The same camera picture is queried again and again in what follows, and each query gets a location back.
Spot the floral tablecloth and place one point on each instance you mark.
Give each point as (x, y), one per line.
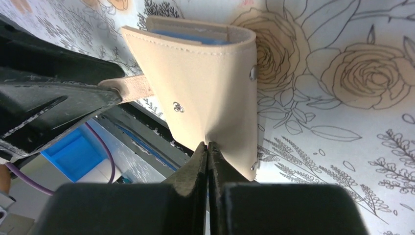
(336, 85)

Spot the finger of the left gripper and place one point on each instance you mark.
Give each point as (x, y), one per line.
(35, 115)
(22, 51)

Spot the blue plastic bin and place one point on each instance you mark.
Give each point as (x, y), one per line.
(76, 154)

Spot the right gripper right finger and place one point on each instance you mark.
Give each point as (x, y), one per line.
(242, 207)

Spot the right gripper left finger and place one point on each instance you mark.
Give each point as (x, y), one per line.
(176, 206)

